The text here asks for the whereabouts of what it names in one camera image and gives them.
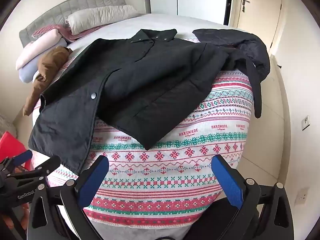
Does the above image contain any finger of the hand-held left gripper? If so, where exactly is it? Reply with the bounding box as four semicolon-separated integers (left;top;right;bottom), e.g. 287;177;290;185
31;156;61;180
0;150;33;173

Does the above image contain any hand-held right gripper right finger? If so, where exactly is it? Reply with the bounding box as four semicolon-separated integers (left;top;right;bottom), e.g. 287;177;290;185
211;154;295;240

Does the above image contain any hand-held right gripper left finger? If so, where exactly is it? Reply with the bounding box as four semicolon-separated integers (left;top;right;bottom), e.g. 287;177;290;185
27;155;110;240

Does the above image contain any black snap-button jacket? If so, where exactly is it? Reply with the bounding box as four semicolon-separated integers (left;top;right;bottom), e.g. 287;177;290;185
28;29;233;175

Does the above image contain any red bag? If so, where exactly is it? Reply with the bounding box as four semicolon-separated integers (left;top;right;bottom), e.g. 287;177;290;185
0;131;33;170

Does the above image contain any white fluffy cloth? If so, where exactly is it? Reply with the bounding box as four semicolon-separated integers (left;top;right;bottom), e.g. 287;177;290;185
0;112;16;136

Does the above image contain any red green patterned blanket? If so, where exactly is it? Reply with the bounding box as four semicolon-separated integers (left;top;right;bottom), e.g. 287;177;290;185
31;36;254;229

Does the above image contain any light blue rolled pillow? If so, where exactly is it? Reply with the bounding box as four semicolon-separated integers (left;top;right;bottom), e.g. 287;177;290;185
19;57;40;83

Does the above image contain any brown cushion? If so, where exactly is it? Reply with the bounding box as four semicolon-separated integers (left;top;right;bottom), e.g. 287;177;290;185
22;46;73;117

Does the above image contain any pink rolled pillow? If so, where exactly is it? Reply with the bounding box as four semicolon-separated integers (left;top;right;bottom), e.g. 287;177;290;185
15;29;67;70

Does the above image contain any pink quilted pillow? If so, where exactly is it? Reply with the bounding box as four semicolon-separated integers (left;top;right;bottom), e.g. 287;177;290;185
32;24;105;43

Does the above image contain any dark quilted coat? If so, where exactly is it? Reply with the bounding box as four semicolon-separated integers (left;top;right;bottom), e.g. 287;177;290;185
192;29;271;119

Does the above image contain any grey padded headboard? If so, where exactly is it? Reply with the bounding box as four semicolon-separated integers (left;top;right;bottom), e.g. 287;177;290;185
19;0;127;48

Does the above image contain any white pillow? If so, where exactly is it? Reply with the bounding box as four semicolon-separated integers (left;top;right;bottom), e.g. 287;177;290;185
66;4;140;35

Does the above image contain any cream door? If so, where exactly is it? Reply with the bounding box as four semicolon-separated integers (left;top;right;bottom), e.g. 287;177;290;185
232;0;283;55

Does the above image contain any white grey wardrobe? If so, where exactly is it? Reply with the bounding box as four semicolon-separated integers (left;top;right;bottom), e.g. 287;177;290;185
144;0;234;25

